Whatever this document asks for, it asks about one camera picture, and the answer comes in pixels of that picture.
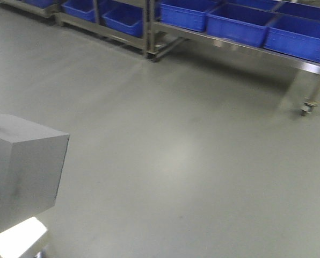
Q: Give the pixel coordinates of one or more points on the blue bin on cart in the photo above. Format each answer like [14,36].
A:
[191,15]
[294,36]
[238,23]

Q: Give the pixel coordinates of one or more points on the steel wheeled shelf cart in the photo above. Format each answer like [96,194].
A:
[163,38]

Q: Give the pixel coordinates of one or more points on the blue bin on low shelf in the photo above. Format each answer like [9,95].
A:
[125,18]

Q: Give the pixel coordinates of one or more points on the steel shelf rack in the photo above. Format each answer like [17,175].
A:
[87,15]

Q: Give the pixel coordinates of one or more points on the gray square base block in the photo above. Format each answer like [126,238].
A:
[31,162]

